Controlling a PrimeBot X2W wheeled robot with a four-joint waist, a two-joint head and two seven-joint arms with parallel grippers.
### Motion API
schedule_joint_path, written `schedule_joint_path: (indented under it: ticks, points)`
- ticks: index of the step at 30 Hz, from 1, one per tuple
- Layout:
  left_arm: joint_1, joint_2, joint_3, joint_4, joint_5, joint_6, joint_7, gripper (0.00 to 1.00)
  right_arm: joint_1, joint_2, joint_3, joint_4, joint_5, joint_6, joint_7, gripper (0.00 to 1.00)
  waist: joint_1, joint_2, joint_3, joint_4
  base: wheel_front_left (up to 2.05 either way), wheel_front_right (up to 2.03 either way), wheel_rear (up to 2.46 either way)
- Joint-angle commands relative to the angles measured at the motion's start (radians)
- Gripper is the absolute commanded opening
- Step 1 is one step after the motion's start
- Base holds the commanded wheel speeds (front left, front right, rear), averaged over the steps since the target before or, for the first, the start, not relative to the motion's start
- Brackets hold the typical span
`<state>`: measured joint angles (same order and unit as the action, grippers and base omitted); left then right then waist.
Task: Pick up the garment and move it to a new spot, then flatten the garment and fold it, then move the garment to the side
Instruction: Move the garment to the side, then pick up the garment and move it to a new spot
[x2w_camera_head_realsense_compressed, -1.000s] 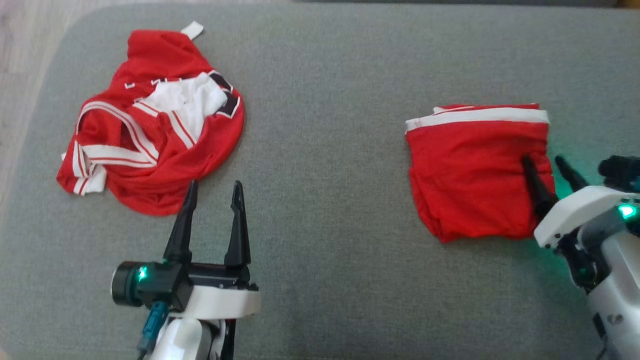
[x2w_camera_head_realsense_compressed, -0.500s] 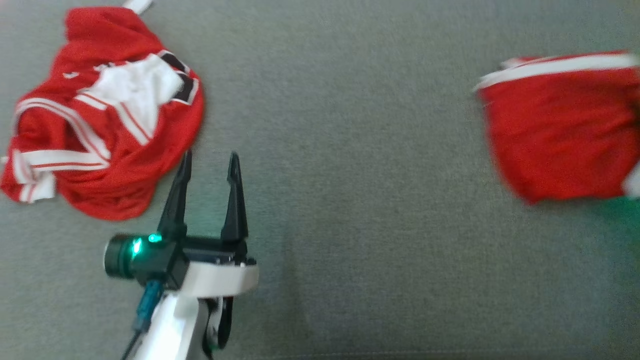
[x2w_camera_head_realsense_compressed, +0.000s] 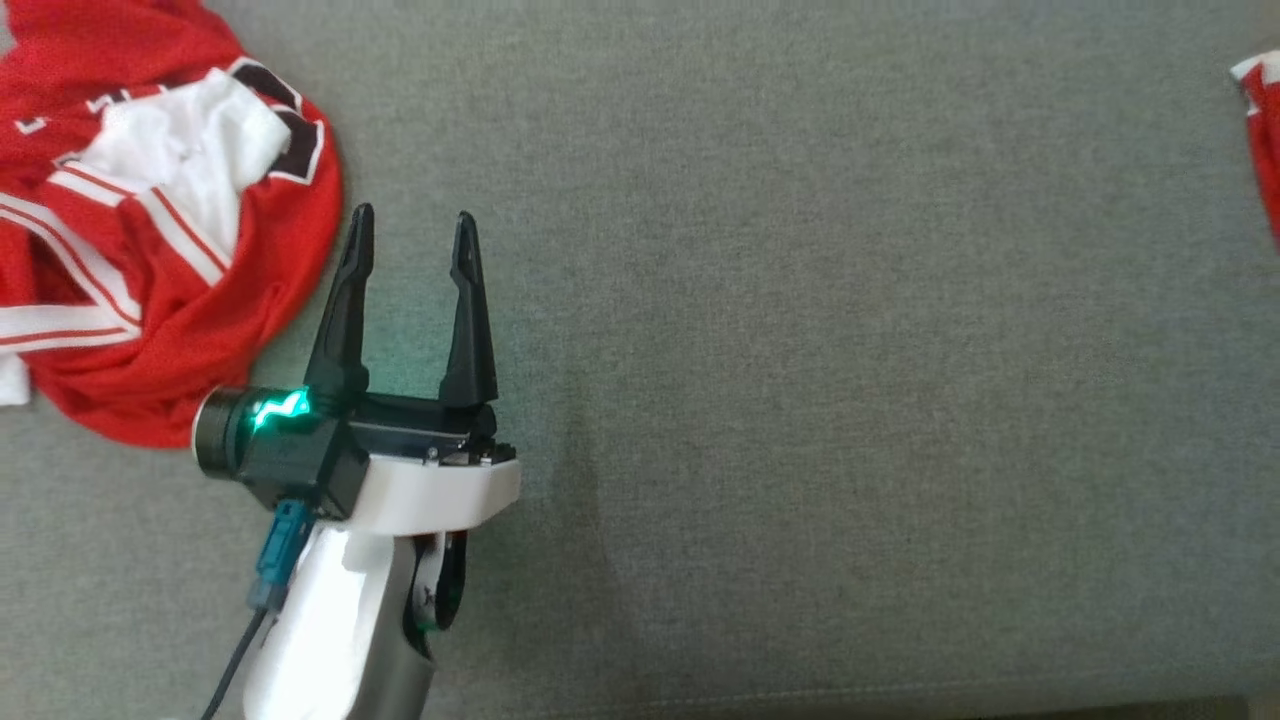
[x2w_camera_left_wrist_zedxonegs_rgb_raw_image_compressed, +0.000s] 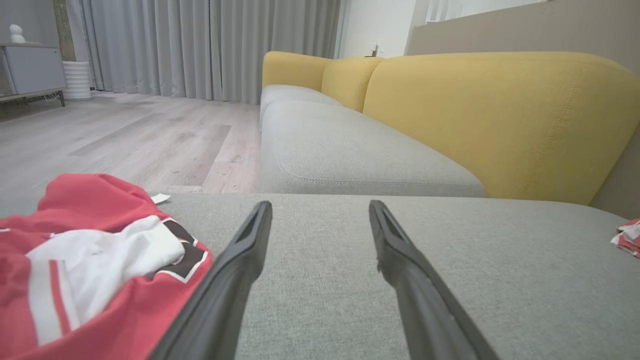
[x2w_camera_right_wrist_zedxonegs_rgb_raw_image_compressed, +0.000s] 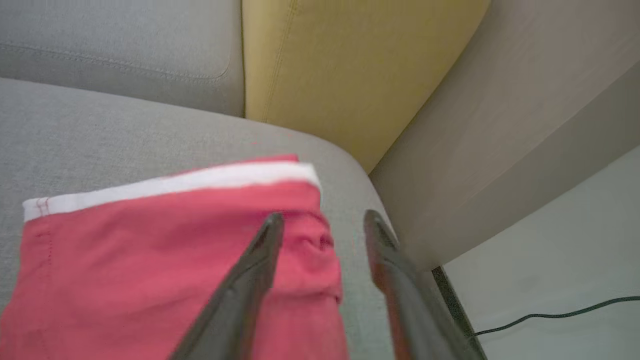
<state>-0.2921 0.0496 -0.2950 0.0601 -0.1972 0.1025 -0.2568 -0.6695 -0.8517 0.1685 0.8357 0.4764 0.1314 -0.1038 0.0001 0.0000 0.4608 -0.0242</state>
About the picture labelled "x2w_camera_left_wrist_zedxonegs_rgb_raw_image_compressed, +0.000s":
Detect long grey sofa seat cushion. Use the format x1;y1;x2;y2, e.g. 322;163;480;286
260;100;486;197

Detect short grey sofa seat cushion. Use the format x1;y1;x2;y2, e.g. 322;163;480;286
259;84;345;132

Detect yellow sofa armrest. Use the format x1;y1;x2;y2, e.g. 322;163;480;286
261;51;332;92

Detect small yellow sofa back cushion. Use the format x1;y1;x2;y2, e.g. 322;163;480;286
320;56;386;113

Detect white ribbed plant pot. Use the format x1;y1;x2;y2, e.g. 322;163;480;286
62;60;93;101

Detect grey pleated curtain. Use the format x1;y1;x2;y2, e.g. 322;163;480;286
66;0;343;105

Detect large yellow sofa back cushion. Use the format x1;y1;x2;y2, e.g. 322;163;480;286
362;51;640;206

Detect pale grey TV cabinet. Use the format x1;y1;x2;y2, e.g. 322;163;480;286
0;42;67;107

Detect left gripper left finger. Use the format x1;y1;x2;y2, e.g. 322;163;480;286
148;201;273;360

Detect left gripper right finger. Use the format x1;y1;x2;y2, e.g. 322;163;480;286
369;200;501;360

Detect red cloth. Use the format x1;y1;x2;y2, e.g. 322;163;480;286
610;218;640;259

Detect red and white basketball jersey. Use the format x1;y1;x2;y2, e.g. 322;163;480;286
0;173;214;360

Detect green potted tree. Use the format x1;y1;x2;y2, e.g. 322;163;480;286
53;0;69;62

